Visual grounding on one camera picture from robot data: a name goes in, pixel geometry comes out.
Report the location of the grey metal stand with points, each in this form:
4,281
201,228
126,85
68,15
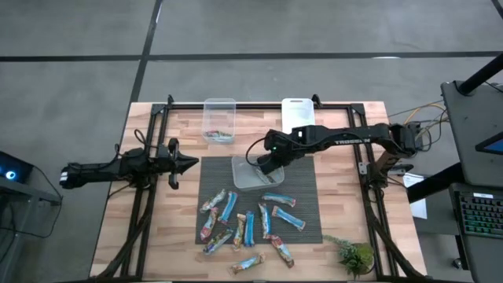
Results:
31,192

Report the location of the grey keyboard shelf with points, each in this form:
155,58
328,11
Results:
483,259

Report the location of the black caster wheel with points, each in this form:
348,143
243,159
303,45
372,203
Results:
456,262

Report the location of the black round pole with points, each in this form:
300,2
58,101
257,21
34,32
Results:
481,74

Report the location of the backlit black keyboard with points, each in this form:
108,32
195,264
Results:
481,214

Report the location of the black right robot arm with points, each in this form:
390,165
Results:
346,137

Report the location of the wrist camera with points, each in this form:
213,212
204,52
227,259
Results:
163,159
270,165

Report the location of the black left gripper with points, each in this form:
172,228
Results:
174,163

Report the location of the silver granola bar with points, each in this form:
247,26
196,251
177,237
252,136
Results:
212,201

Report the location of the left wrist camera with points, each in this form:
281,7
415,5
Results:
163,159

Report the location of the white paper sheet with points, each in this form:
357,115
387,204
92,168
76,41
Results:
418,206

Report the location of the grey metal bracket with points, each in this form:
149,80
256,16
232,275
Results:
363,168

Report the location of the black slanted beam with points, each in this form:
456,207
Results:
436,182

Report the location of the green oat granola bar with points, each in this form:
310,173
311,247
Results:
246,264

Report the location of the dark grey woven placemat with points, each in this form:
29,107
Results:
216,177

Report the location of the grey plastic bin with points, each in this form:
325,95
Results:
245,177

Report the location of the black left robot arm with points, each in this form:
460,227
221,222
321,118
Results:
98,171

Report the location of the black power adapter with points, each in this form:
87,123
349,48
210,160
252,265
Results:
419,127

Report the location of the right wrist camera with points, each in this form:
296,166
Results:
270,165

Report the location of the white plastic bin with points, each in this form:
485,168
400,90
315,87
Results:
298,114

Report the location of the clear plastic bin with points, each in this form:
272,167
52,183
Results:
218,114

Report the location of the artificial green potted plant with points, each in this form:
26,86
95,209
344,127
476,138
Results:
355,257

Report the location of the black computer with blue light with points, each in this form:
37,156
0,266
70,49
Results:
12,173

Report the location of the grey equipment cart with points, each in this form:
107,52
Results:
463,129

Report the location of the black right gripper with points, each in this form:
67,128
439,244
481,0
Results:
281,143

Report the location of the tablet screen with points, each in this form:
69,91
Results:
493,146

